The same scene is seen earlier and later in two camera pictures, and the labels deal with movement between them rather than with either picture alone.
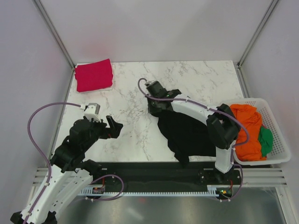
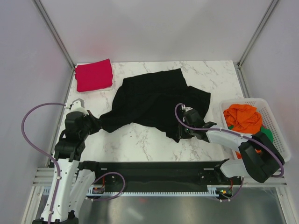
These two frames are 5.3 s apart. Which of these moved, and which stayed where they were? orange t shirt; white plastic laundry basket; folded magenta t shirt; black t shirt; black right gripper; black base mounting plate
Moved: black right gripper; black t shirt
Stayed: black base mounting plate; white plastic laundry basket; orange t shirt; folded magenta t shirt
